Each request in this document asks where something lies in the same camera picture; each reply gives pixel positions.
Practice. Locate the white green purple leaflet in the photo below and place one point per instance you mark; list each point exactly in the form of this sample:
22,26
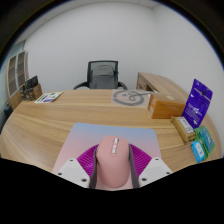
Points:
48,97

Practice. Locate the blue wipes packet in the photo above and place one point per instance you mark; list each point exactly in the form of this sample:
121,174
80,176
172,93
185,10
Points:
197,151

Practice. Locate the pink computer mouse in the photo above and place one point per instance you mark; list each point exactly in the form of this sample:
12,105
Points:
112,166

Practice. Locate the black cardboard box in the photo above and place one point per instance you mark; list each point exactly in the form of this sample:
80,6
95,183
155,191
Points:
31,82

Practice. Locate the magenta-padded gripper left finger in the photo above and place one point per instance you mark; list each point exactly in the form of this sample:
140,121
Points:
81,166

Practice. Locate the grey round-print mat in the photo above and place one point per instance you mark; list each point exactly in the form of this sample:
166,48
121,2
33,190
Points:
128,98

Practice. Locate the green wipes packet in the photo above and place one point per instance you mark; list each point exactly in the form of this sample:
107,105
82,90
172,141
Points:
206,138

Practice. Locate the wooden side desk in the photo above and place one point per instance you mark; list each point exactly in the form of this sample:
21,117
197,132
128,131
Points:
160,83

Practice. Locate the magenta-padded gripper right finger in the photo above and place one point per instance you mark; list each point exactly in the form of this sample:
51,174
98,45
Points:
147,166

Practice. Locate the purple foil bag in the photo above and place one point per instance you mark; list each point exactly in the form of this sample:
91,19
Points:
197,103

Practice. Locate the brown paper packet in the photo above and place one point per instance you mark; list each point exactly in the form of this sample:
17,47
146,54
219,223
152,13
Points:
183,128

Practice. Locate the wooden glass-door shelf cabinet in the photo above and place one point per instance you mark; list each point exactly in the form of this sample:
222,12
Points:
15,73

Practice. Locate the grey backpack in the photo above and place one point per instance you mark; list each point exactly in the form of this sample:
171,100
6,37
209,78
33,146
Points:
102,77

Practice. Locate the black mesh office chair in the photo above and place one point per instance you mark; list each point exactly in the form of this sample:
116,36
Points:
91,64

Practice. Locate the pink and blue mouse pad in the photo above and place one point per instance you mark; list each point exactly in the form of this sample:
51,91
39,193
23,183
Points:
86,136

